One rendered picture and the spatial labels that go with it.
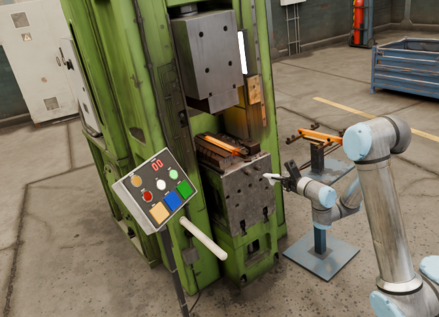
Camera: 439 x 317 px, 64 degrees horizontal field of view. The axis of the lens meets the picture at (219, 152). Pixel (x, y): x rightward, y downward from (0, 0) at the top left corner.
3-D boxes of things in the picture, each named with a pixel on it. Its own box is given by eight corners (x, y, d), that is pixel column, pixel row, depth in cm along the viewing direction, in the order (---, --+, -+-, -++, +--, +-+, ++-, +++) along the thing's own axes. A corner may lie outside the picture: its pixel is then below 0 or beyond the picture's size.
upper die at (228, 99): (239, 103, 199) (237, 87, 195) (210, 114, 190) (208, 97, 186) (200, 92, 232) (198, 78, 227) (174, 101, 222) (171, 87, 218)
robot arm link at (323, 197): (325, 213, 154) (324, 194, 150) (303, 202, 164) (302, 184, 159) (338, 204, 158) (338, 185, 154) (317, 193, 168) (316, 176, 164)
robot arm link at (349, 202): (409, 100, 121) (345, 197, 175) (380, 109, 118) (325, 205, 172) (433, 123, 115) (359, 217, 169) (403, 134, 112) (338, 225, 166)
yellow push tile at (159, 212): (169, 214, 162) (160, 201, 161) (159, 223, 156) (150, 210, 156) (167, 215, 163) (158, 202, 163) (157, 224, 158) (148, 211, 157)
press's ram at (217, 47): (255, 80, 201) (247, 6, 184) (200, 100, 183) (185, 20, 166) (215, 73, 234) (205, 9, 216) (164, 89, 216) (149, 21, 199)
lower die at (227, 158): (246, 158, 214) (245, 146, 211) (220, 170, 205) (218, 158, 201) (209, 140, 247) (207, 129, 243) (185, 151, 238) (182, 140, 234)
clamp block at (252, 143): (261, 151, 220) (260, 142, 217) (251, 156, 216) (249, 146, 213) (249, 146, 229) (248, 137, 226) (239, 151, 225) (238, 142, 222)
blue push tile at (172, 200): (182, 202, 170) (173, 189, 169) (173, 211, 164) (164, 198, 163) (180, 203, 171) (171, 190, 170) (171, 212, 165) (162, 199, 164)
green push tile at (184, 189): (193, 191, 177) (185, 179, 176) (185, 199, 171) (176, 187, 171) (191, 192, 178) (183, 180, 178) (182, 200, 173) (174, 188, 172)
